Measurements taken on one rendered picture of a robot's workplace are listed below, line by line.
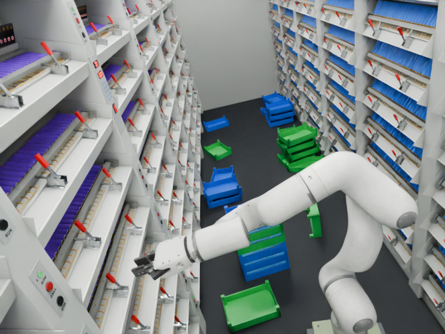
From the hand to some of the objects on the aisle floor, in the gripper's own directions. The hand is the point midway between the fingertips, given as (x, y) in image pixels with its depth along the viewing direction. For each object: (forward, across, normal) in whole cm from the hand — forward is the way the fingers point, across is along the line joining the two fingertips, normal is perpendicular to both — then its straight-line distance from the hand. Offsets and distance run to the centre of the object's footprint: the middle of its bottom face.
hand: (141, 266), depth 91 cm
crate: (-3, -56, +107) cm, 120 cm away
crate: (-16, -88, +108) cm, 140 cm away
